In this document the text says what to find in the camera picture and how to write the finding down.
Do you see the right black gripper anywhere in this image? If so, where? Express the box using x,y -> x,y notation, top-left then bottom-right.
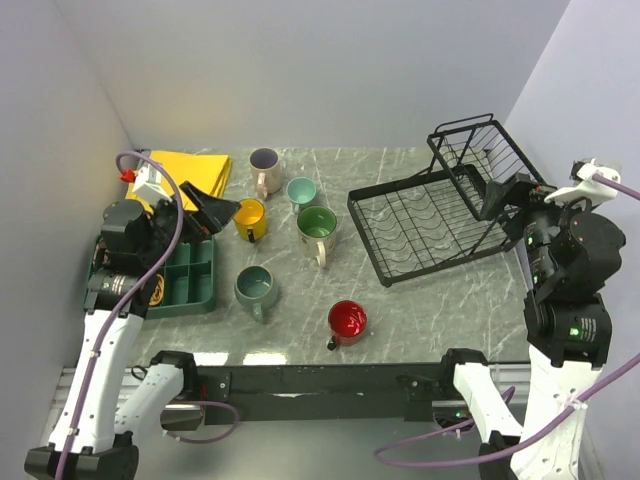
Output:
478,167 -> 593,279

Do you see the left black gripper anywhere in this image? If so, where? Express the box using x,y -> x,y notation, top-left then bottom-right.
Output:
139,180 -> 241,265

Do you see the yellow mug black handle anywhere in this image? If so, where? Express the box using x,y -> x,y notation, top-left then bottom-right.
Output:
233,198 -> 267,243

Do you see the pink mug dark interior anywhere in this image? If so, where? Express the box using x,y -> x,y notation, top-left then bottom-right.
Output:
249,148 -> 283,200

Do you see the grey-green glazed mug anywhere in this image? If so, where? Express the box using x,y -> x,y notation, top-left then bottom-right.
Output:
234,265 -> 279,323

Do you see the cream floral mug green interior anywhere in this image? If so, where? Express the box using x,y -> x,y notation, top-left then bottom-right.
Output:
296,206 -> 338,268

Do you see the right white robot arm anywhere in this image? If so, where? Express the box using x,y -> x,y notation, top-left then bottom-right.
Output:
438,169 -> 626,479

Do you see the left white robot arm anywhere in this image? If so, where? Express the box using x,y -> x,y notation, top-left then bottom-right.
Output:
24,181 -> 241,479

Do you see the yellow folded cloth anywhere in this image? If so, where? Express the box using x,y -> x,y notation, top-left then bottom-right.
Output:
144,150 -> 232,198

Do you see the green compartment tray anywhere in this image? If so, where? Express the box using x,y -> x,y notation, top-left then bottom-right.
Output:
83,237 -> 216,320

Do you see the small teal cup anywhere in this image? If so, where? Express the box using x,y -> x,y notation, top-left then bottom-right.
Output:
286,177 -> 317,214

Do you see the yellow black coil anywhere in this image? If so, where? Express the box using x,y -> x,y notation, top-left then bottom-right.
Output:
149,273 -> 165,307

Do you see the black front base bar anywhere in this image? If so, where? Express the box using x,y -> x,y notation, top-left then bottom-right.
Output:
198,363 -> 457,422

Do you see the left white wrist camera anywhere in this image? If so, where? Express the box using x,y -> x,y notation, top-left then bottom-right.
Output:
118,161 -> 171,207

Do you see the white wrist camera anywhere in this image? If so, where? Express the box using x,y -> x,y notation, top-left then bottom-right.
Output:
118,161 -> 171,207
544,158 -> 621,206

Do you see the black wire dish rack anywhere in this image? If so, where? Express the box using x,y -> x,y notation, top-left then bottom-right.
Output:
347,113 -> 543,287

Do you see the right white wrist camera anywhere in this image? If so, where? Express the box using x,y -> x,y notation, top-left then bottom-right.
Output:
544,158 -> 621,206

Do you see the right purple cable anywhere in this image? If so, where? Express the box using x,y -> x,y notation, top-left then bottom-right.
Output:
373,174 -> 640,469

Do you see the red mug black handle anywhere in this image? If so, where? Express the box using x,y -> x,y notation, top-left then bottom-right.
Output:
327,300 -> 368,351

